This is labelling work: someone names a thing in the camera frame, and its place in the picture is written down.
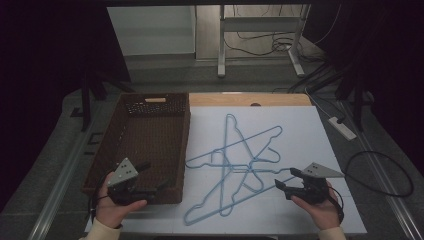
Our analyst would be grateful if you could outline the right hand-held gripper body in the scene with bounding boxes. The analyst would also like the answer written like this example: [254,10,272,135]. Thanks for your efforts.
[289,162,346,205]

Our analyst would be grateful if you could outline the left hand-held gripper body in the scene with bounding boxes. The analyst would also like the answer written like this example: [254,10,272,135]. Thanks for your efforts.
[106,157,158,206]

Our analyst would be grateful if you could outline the brown woven basket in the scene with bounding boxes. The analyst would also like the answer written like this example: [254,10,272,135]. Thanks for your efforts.
[80,92,192,205]

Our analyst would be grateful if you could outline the person's right hand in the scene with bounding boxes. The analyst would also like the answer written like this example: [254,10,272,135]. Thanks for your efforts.
[290,181,341,232]

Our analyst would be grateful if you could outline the person's left hand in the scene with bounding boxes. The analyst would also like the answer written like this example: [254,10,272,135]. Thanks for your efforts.
[94,173,148,230]

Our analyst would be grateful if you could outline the white table cover sheet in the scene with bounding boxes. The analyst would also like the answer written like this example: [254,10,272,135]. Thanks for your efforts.
[84,105,368,235]

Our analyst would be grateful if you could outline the white power strip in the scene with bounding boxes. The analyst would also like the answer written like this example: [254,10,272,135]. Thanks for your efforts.
[328,116,358,142]

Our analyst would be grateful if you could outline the dark metal stand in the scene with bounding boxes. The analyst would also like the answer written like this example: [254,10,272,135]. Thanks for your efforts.
[334,64,376,133]
[70,64,136,133]

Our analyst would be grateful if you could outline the dark curtain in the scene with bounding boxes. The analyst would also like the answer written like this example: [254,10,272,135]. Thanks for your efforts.
[0,0,132,204]
[301,0,424,189]

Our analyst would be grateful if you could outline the white cabinet panel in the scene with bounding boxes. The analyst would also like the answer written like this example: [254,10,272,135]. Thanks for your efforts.
[107,5,197,57]

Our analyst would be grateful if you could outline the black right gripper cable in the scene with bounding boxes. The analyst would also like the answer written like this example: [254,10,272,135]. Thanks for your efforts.
[328,185,345,224]

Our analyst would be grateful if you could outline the thin white power cable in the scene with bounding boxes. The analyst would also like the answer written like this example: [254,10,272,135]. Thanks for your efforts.
[304,87,332,119]

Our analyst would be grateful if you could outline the bundle of black cables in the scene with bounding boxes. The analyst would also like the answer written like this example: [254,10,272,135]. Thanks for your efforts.
[272,61,349,95]

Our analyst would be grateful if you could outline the long black looped cable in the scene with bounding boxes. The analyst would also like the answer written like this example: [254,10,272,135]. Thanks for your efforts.
[343,150,415,198]

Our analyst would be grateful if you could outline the tangled black floor cables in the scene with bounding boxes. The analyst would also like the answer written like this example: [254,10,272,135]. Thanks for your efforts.
[223,4,323,64]

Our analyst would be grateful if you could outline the white desk frame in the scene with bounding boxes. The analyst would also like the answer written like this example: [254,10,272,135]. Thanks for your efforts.
[216,3,313,79]

